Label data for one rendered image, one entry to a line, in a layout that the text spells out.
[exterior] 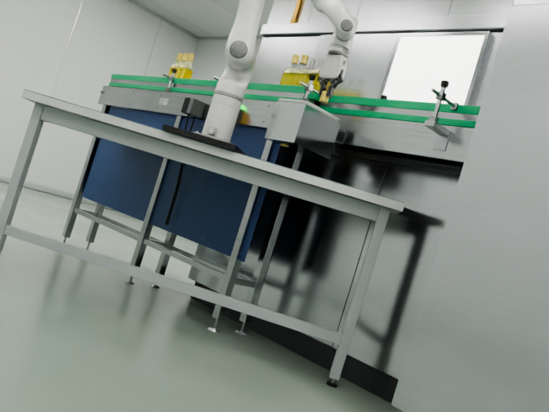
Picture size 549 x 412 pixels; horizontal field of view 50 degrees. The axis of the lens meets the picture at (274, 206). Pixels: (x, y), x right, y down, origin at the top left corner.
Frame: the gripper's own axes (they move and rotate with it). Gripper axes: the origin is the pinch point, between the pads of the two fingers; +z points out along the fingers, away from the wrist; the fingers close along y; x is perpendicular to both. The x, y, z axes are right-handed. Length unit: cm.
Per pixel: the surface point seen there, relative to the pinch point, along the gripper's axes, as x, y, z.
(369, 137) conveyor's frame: -11.8, -18.9, 13.6
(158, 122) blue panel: -5, 121, 23
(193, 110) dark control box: 3, 80, 16
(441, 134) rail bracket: -10, -51, 9
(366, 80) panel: -30.0, 6.7, -16.5
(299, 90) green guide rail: -4.3, 19.8, -1.3
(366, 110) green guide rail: -14.0, -11.5, 2.1
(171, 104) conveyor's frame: -3, 111, 12
